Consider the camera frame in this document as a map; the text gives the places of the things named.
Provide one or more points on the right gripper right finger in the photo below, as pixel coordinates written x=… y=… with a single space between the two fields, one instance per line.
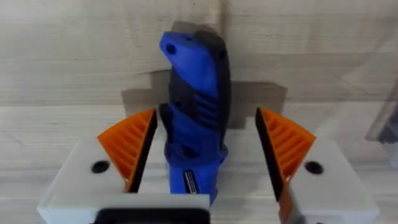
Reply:
x=323 y=186

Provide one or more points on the blue electric screwdriver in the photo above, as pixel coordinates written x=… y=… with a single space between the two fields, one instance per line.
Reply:
x=197 y=115

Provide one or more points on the clear plastic box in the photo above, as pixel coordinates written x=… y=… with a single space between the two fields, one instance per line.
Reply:
x=384 y=124

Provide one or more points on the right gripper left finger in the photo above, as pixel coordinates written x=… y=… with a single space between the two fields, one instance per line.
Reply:
x=93 y=174

